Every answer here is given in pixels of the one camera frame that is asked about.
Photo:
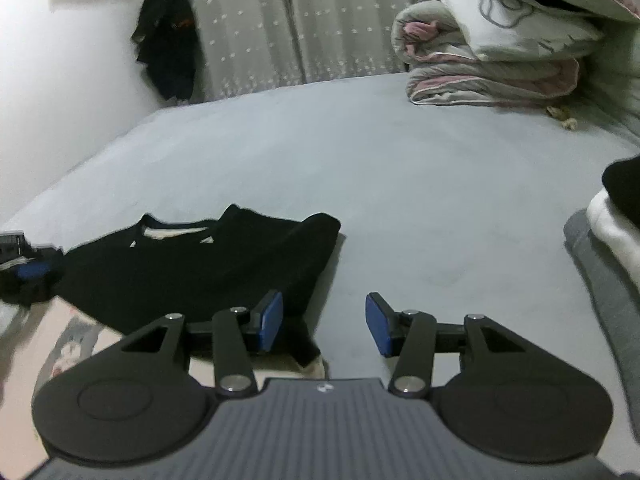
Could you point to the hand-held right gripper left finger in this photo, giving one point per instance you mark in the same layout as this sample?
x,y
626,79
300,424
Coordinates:
x,y
270,320

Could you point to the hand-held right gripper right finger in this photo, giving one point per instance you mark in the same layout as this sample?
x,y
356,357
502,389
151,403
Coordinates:
x,y
379,322

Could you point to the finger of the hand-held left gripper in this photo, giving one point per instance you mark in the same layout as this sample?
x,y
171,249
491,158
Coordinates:
x,y
35,272

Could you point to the cream and black printed sweatshirt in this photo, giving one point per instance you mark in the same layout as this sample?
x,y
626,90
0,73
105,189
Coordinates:
x,y
200,260

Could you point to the black hanging clothes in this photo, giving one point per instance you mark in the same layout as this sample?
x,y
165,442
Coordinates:
x,y
167,40

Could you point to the grey bed sheet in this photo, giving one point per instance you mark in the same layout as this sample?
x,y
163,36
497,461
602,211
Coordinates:
x,y
400,185

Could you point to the grey folded garment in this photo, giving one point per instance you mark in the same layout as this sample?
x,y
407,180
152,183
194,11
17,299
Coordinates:
x,y
610,310

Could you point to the white folded garment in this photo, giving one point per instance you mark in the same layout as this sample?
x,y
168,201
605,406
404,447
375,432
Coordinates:
x,y
620,235

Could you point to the pink and grey folded quilt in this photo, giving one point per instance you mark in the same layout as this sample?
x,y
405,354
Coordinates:
x,y
475,80

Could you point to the black folded garment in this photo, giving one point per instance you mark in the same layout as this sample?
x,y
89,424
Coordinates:
x,y
625,185

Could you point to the white flower print pillow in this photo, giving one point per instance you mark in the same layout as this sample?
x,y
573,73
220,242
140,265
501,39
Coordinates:
x,y
500,15

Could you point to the grey quilted blanket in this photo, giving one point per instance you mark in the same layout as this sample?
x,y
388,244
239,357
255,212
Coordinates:
x,y
620,85

